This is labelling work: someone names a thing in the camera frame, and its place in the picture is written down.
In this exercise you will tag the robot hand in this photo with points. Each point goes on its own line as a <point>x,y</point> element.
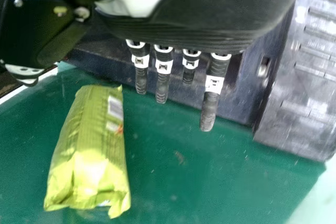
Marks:
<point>204,11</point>

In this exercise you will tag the yellow-green biscuit packet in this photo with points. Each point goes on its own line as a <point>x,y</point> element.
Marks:
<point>89,145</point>

